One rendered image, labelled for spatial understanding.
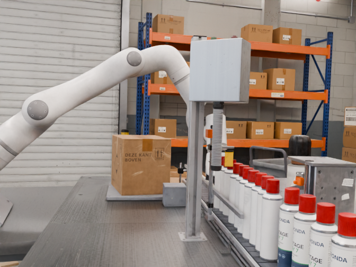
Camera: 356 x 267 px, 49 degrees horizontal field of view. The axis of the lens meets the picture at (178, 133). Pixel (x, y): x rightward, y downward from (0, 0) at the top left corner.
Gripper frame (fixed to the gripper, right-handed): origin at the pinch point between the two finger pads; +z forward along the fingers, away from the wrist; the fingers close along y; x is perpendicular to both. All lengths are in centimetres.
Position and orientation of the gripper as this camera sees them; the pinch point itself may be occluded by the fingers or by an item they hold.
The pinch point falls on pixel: (219, 189)
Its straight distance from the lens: 158.1
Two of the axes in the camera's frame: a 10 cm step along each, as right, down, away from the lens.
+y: 9.9, 0.2, 1.4
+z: 0.2, 9.6, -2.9
